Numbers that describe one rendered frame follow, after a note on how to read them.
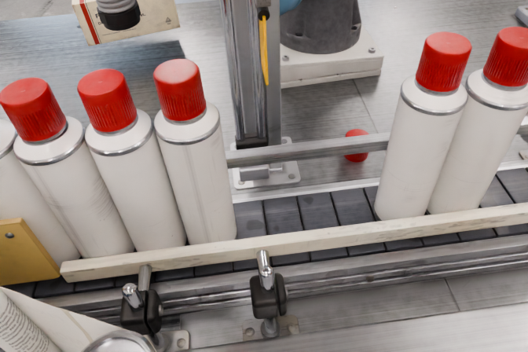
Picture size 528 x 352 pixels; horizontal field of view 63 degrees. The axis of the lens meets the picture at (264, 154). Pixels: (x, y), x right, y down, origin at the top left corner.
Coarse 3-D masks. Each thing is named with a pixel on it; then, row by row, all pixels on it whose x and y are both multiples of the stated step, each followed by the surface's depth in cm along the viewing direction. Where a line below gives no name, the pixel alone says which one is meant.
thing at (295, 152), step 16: (288, 144) 42; (304, 144) 42; (320, 144) 42; (336, 144) 42; (352, 144) 42; (368, 144) 42; (384, 144) 42; (240, 160) 41; (256, 160) 42; (272, 160) 42; (288, 160) 42
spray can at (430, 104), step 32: (448, 32) 32; (448, 64) 31; (416, 96) 33; (448, 96) 33; (416, 128) 34; (448, 128) 34; (384, 160) 41; (416, 160) 37; (384, 192) 42; (416, 192) 40
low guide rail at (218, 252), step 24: (432, 216) 41; (456, 216) 41; (480, 216) 41; (504, 216) 41; (240, 240) 40; (264, 240) 40; (288, 240) 40; (312, 240) 40; (336, 240) 40; (360, 240) 41; (384, 240) 41; (72, 264) 39; (96, 264) 39; (120, 264) 39; (168, 264) 40; (192, 264) 40
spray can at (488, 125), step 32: (512, 32) 32; (512, 64) 31; (480, 96) 34; (512, 96) 33; (480, 128) 35; (512, 128) 35; (448, 160) 39; (480, 160) 37; (448, 192) 41; (480, 192) 40
